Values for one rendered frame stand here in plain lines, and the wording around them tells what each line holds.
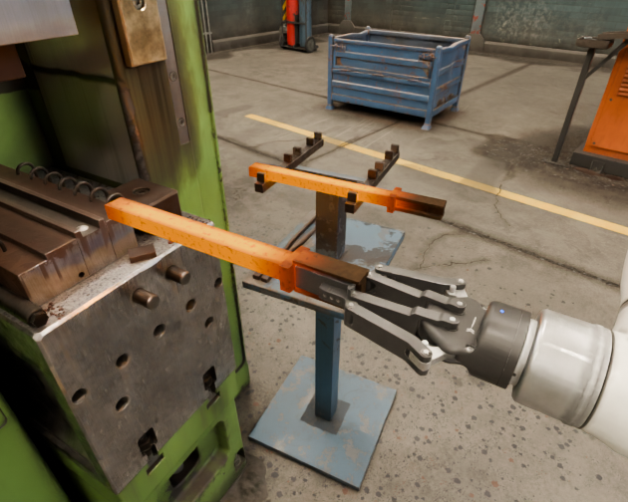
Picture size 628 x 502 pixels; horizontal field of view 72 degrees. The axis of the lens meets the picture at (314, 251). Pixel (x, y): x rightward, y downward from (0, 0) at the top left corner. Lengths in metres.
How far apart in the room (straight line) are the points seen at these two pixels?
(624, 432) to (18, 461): 1.04
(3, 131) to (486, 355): 1.11
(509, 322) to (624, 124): 3.55
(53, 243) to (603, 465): 1.68
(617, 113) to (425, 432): 2.91
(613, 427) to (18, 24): 0.75
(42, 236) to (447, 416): 1.39
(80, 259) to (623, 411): 0.73
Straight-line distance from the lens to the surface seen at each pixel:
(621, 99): 3.90
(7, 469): 1.14
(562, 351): 0.41
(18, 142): 1.26
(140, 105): 0.99
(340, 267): 0.46
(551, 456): 1.75
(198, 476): 1.40
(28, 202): 0.95
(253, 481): 1.54
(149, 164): 1.03
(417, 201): 0.83
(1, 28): 0.69
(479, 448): 1.68
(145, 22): 0.97
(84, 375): 0.82
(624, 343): 0.43
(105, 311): 0.79
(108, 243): 0.82
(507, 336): 0.41
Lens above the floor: 1.36
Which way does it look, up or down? 35 degrees down
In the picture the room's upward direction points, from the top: straight up
